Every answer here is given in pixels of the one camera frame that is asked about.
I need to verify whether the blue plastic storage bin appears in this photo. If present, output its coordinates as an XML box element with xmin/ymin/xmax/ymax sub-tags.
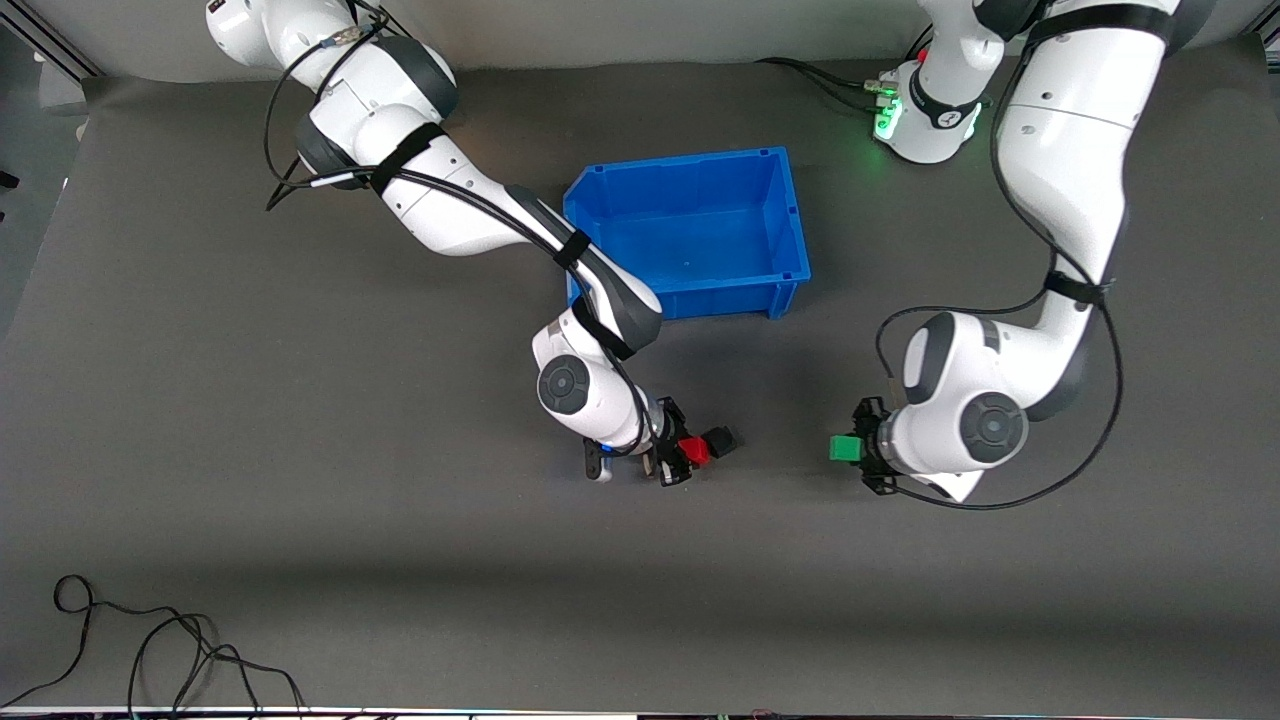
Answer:
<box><xmin>563</xmin><ymin>146</ymin><xmax>812</xmax><ymax>322</ymax></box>

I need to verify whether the dark grey table mat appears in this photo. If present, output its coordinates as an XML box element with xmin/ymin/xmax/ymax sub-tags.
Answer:
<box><xmin>0</xmin><ymin>35</ymin><xmax>1280</xmax><ymax>716</ymax></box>

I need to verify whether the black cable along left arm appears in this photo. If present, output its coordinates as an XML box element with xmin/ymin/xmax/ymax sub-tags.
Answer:
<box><xmin>875</xmin><ymin>0</ymin><xmax>1127</xmax><ymax>512</ymax></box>

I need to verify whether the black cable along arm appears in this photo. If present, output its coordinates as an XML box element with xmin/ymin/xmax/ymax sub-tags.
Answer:
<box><xmin>263</xmin><ymin>0</ymin><xmax>661</xmax><ymax>457</ymax></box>
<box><xmin>875</xmin><ymin>0</ymin><xmax>1127</xmax><ymax>512</ymax></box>

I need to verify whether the black cable along right arm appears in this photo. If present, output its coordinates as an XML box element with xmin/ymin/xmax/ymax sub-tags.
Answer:
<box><xmin>263</xmin><ymin>0</ymin><xmax>661</xmax><ymax>457</ymax></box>

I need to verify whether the loose black cable on mat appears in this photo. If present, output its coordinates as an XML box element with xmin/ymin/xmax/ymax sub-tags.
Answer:
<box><xmin>0</xmin><ymin>575</ymin><xmax>307</xmax><ymax>717</ymax></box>

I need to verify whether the aluminium frame rail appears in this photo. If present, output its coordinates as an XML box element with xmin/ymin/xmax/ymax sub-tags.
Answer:
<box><xmin>0</xmin><ymin>0</ymin><xmax>101</xmax><ymax>81</ymax></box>

